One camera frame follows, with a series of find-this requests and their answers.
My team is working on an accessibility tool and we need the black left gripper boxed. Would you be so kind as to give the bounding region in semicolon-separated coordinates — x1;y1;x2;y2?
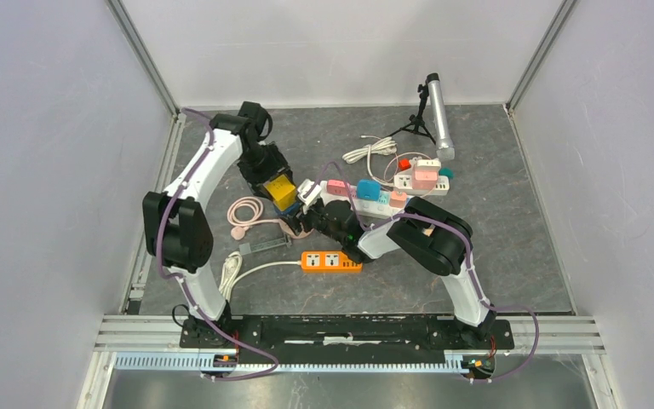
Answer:
236;141;292;201

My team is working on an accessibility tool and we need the yellow cube socket adapter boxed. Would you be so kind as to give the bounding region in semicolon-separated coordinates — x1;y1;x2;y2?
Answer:
264;174;296;211

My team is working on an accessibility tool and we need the pink round power socket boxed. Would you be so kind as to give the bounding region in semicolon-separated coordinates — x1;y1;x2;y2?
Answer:
278;216;313;239

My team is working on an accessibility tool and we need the long white power strip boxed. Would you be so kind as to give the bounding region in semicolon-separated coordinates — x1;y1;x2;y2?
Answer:
320;180;412;219

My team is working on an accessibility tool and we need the blue cube socket adapter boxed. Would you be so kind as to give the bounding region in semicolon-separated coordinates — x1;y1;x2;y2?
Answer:
274;201;302;219

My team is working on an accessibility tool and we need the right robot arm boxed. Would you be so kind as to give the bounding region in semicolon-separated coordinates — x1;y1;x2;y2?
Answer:
287;198;496;348

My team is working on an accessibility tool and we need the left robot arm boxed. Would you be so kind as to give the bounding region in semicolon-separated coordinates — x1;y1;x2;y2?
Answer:
142;101;296;348

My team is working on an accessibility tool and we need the pink flat plug adapter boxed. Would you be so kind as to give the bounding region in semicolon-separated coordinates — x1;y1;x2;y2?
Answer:
325;179;352;197

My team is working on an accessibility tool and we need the red small plug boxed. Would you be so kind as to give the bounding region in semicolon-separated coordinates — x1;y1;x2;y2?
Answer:
398;158;411;171

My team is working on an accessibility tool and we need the teal small plug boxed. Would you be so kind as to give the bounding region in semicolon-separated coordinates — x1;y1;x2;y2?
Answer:
439;168;455;179

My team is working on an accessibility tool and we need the light blue cube adapter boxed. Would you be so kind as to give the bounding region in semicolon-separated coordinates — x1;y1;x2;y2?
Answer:
355;179;381;202

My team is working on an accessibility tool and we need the orange power strip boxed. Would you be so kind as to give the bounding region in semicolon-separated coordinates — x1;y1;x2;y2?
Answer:
300;251;363;274

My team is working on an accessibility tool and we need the salmon small cube adapter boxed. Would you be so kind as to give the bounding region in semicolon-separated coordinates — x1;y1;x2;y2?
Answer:
389;191;410;209

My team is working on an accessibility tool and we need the small white power strip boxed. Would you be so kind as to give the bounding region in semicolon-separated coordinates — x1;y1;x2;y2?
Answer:
393;171;450;197

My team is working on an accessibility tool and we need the pink white cube adapter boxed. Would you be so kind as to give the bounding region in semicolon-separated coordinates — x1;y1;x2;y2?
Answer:
412;159;441;191

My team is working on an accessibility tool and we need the silver cylindrical flashlight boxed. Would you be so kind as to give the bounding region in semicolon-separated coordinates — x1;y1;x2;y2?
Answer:
426;72;456;162

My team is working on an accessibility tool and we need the pink coiled socket cable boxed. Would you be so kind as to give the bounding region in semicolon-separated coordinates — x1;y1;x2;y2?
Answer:
226;196;286;240

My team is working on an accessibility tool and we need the grey plastic bracket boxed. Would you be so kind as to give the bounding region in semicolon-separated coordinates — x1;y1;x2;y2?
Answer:
238;235;292;256

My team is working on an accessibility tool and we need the white coiled charging cable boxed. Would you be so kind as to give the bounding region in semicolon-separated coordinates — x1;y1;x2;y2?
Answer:
341;134;399;187

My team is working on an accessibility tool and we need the white orange-strip cable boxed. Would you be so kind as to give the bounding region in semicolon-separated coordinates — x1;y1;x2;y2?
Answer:
217;251;302;303

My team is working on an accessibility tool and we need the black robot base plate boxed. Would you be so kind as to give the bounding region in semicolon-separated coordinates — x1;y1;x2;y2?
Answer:
180;314;515;366

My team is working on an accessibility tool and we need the aluminium slotted rail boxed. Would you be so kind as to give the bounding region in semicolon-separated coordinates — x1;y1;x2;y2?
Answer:
114;352;468;375

